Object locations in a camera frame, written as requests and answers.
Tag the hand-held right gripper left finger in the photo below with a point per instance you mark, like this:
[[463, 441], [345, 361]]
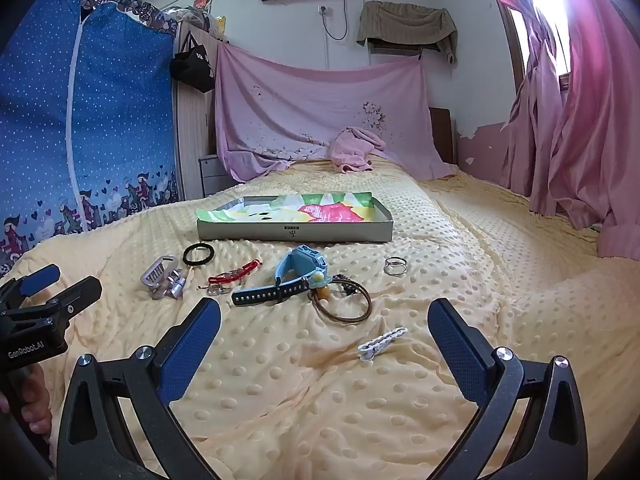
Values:
[[192, 355]]

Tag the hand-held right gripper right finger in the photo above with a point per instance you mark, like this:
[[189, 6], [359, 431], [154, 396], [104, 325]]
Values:
[[457, 355]]

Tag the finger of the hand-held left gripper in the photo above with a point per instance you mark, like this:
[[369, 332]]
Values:
[[40, 276], [80, 292]]

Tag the white hair clip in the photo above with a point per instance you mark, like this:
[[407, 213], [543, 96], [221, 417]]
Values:
[[382, 340]]

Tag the silver hair claw clip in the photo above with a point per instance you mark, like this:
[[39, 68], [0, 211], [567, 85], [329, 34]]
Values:
[[157, 272]]

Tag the brown bangle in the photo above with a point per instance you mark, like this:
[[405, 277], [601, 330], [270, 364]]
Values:
[[367, 305]]

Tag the grey box with colourful lining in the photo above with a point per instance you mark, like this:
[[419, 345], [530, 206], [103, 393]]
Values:
[[300, 232]]

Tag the person's left hand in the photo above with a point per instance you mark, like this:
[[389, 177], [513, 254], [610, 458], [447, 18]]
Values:
[[37, 400]]

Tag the yellow dotted blanket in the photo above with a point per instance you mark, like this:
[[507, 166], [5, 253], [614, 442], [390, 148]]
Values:
[[300, 385]]

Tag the blue fabric wardrobe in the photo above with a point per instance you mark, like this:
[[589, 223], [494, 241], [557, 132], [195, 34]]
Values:
[[40, 110]]

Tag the grey drawer unit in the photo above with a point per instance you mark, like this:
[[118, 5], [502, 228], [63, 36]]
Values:
[[212, 175]]

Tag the wooden cabinet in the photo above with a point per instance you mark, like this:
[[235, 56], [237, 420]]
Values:
[[192, 130]]

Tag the wooden headboard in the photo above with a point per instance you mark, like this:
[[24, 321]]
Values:
[[445, 135]]

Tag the pink towel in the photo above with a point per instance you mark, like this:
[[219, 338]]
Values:
[[355, 152]]

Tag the black bag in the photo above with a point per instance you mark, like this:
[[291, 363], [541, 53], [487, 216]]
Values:
[[192, 70]]

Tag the pink curtain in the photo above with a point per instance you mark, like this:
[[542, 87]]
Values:
[[590, 135]]

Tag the pink bed sheet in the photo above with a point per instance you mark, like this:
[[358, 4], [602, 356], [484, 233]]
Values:
[[300, 100]]

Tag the red packet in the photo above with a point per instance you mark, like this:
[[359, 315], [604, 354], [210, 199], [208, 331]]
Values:
[[203, 2]]

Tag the olive towel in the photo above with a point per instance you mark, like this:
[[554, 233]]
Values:
[[400, 22]]

